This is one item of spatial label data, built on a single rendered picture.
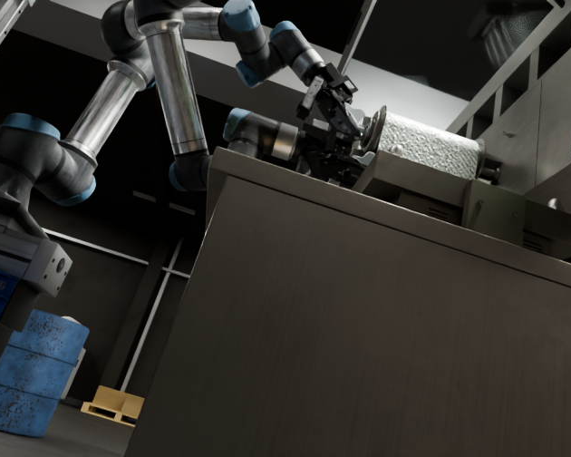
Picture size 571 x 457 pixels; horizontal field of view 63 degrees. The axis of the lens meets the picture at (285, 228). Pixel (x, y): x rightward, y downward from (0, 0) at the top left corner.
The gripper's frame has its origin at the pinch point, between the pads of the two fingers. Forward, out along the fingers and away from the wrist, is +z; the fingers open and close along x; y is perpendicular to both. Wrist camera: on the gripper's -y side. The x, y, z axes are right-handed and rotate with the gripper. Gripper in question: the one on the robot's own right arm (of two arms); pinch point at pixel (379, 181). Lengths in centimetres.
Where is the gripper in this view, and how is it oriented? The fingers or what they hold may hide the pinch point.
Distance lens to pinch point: 105.4
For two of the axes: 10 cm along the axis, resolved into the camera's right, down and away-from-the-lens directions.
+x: -1.7, 3.5, 9.2
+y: 2.6, -8.8, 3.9
